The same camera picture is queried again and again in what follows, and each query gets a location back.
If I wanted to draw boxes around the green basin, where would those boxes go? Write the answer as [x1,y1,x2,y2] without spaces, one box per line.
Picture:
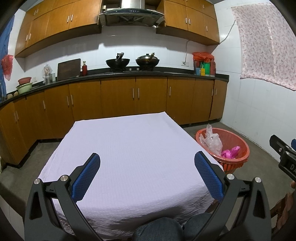
[16,83,33,94]

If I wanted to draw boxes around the clear plastic bag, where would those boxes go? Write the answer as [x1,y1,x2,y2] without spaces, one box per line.
[199,123,223,155]

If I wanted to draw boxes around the black countertop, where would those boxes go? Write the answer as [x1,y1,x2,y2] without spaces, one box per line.
[0,67,229,107]

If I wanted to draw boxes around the person's right leg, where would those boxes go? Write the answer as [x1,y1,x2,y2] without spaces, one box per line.
[183,212,230,241]

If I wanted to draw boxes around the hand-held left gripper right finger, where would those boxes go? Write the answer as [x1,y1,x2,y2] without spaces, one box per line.
[194,151,271,241]

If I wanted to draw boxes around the person's leg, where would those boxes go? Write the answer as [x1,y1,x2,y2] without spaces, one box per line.
[131,217,185,241]
[183,212,230,241]

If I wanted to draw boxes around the white power cable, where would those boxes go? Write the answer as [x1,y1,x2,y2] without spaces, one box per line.
[185,20,236,63]

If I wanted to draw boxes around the black open wok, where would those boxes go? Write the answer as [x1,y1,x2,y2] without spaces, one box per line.
[106,52,130,69]

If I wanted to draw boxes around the wooden lower cabinets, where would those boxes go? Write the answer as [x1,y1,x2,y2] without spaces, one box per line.
[0,76,228,166]

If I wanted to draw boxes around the red lined plastic wastebasket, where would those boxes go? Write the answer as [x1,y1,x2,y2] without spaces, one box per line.
[195,127,250,174]

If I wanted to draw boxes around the wooden upper cabinets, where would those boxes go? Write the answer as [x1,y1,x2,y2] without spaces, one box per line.
[15,0,102,58]
[156,0,220,45]

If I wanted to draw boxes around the wooden cabinets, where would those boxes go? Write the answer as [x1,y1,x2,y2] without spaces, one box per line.
[0,76,228,166]
[156,0,220,45]
[15,0,102,58]

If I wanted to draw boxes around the glass jar with plastic bag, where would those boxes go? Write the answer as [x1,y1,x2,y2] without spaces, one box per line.
[42,64,56,85]

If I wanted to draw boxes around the red hanging plastic bag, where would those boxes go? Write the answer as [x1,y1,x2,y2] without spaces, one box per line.
[1,55,14,81]

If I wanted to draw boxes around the orange plastic cover bag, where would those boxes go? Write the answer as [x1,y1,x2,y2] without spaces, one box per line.
[192,52,214,62]

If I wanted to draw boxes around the black gas stove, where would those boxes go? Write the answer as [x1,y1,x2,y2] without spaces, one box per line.
[104,67,160,74]

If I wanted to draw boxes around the pink floral cloth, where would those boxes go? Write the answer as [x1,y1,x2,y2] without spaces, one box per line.
[231,2,296,91]

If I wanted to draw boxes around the steel range hood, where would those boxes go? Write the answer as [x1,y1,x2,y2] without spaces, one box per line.
[99,0,164,27]

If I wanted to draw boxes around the person's right hand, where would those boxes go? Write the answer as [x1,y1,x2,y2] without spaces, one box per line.
[276,181,296,230]

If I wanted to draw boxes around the dark wooden cutting board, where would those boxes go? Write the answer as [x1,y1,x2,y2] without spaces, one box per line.
[57,58,81,81]

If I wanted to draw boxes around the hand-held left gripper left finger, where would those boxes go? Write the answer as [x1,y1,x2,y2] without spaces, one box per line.
[24,153,103,241]

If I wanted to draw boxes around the person's left leg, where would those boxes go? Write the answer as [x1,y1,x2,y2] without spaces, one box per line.
[131,217,185,241]

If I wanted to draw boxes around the white cloth covered table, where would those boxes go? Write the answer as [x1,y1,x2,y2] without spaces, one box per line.
[38,112,225,240]

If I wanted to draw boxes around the blue hanging cloth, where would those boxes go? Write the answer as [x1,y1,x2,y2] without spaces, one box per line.
[0,16,15,100]

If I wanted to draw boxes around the pink plastic bag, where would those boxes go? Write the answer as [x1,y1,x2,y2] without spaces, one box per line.
[221,146,241,159]

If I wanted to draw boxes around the black wok with lid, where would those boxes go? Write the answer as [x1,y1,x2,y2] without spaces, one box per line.
[135,53,160,67]

